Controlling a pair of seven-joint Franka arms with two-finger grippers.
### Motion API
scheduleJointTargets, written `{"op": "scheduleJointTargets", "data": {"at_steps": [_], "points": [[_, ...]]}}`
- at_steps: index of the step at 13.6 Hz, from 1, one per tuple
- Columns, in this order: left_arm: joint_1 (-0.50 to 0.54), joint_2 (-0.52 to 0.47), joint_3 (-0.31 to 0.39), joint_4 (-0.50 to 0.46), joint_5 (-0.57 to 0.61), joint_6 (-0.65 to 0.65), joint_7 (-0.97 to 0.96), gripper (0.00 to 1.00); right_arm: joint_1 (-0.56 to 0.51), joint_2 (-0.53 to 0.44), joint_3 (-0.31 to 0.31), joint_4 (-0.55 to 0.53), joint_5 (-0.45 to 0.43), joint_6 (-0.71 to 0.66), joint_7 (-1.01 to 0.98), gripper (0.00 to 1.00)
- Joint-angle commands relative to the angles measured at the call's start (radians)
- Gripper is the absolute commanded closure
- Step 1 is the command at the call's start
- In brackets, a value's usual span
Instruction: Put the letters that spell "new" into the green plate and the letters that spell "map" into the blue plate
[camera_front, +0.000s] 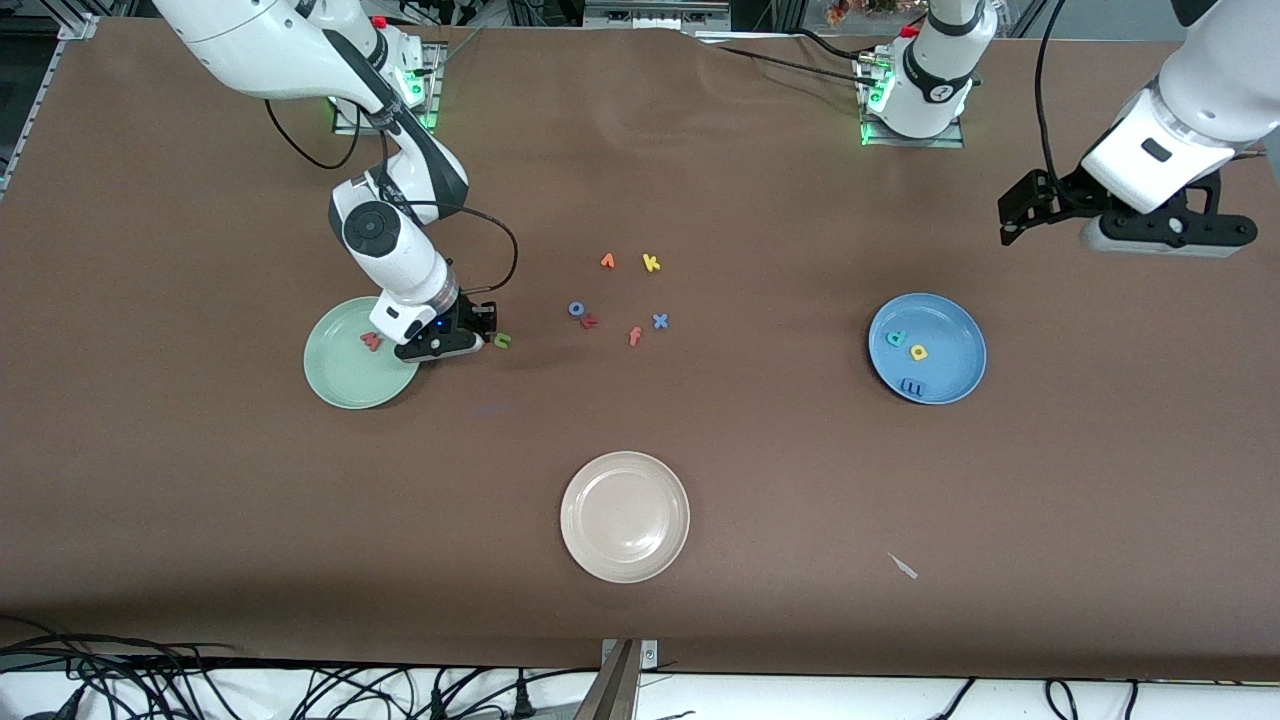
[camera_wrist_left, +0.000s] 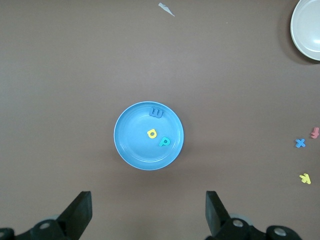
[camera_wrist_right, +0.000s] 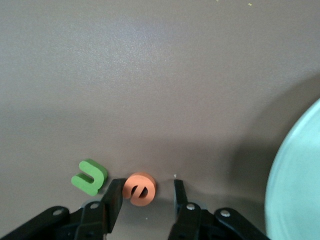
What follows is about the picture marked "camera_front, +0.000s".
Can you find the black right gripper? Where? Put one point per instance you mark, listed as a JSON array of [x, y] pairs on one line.
[[471, 318]]

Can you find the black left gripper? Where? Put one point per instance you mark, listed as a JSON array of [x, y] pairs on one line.
[[1062, 194]]

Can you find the pink foam letter w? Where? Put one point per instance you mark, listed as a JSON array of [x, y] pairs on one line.
[[371, 341]]

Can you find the blue foam letter m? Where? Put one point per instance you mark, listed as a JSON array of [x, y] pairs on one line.
[[912, 385]]

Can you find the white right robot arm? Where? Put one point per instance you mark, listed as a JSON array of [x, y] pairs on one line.
[[390, 250]]

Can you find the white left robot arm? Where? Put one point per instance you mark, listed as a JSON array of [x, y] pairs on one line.
[[1200, 100]]

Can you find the light green plate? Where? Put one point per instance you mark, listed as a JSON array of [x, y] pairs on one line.
[[345, 375]]

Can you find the blue plate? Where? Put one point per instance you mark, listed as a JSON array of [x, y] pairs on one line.
[[950, 335]]

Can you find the beige plate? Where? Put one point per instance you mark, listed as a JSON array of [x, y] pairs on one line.
[[625, 517]]

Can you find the small orange brown object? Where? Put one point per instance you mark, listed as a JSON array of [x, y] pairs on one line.
[[838, 10]]

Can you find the brown table cover sheet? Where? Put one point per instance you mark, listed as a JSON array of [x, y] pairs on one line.
[[800, 480]]

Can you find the small white tape scrap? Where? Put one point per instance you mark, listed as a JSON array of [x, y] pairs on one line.
[[903, 566]]

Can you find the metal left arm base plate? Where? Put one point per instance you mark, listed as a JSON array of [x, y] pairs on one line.
[[910, 142]]

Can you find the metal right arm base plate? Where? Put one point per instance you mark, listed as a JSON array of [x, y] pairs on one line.
[[432, 60]]

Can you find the metal frame behind table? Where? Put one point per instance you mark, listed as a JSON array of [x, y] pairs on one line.
[[650, 15]]

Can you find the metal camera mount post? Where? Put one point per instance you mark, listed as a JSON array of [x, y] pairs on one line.
[[620, 690]]

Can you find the aluminium frame profile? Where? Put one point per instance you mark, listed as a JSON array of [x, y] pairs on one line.
[[78, 27]]

